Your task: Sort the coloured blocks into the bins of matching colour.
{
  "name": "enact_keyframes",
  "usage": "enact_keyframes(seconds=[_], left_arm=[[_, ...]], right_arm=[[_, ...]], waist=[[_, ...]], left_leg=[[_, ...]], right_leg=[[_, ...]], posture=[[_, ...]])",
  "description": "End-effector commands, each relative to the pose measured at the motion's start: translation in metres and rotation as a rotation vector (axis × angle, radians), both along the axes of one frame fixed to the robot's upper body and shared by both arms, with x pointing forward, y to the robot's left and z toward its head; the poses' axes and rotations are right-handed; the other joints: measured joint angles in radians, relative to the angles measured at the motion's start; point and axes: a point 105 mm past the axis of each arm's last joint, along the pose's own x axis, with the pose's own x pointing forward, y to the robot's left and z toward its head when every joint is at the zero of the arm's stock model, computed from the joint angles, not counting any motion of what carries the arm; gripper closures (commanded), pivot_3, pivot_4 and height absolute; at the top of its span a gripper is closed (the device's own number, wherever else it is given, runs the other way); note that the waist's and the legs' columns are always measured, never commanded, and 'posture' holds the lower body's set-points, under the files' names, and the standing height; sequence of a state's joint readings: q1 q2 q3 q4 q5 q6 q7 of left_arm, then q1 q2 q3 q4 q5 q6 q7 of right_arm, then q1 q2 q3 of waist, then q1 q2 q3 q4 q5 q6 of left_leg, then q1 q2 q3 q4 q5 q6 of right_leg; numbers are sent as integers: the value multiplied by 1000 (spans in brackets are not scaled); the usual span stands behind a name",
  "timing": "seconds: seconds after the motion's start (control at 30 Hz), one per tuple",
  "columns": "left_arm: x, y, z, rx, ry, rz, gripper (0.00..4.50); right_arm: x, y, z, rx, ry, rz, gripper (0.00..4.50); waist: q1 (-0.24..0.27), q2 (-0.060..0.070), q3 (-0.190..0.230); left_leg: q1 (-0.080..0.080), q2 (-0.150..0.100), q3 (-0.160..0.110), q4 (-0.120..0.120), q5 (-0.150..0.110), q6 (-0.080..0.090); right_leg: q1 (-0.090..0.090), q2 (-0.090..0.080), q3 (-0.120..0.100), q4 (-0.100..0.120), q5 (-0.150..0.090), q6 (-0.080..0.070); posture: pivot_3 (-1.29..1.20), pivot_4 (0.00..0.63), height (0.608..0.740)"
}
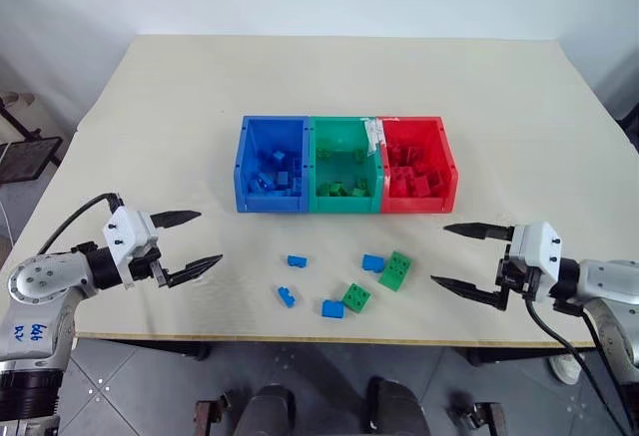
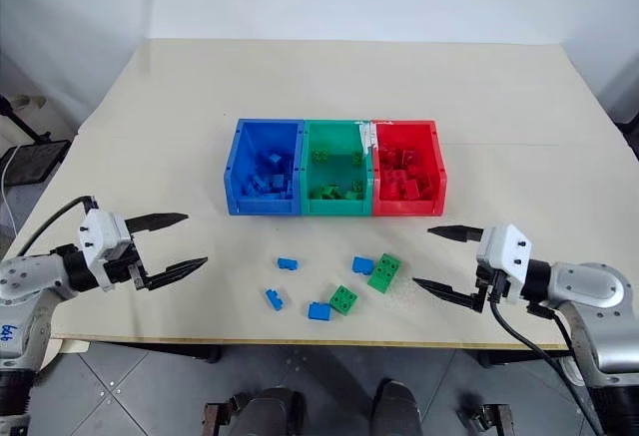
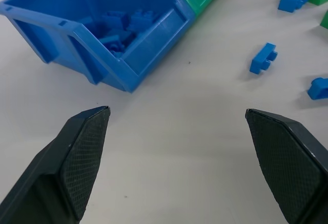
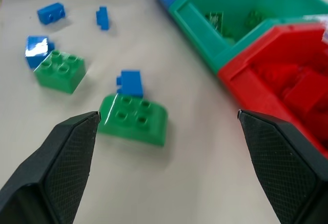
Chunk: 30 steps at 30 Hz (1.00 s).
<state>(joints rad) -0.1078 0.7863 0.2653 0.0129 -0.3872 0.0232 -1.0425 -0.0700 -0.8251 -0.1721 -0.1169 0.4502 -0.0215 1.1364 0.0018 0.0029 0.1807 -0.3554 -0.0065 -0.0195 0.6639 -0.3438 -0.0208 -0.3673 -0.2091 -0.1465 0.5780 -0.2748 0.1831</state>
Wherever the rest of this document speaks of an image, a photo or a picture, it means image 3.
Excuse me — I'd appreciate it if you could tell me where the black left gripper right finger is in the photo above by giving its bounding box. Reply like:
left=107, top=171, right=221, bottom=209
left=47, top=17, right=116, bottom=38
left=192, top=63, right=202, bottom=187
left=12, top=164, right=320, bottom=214
left=245, top=108, right=328, bottom=224

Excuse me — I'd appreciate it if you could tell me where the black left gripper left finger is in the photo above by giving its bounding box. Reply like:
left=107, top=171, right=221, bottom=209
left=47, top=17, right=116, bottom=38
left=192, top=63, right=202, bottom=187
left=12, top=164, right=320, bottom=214
left=0, top=106, right=111, bottom=224

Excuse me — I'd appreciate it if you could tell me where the blue plastic storage bin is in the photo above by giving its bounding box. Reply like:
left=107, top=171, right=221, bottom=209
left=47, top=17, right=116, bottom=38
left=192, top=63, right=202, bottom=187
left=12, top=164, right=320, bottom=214
left=0, top=0, right=196, bottom=94

